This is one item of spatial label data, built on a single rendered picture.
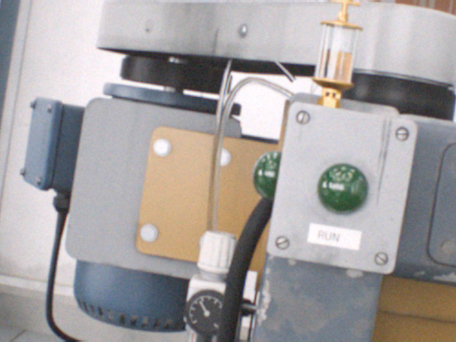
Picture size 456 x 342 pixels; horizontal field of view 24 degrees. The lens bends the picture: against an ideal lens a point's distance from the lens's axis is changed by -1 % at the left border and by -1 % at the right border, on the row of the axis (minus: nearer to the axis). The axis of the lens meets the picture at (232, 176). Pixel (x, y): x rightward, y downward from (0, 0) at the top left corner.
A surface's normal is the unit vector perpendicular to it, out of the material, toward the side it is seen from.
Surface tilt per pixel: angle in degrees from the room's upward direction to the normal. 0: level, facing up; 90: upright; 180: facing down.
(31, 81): 90
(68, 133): 90
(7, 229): 90
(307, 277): 90
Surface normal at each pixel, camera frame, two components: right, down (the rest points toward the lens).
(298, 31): -0.80, -0.10
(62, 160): 0.39, 0.11
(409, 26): -0.13, 0.04
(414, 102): 0.15, 0.07
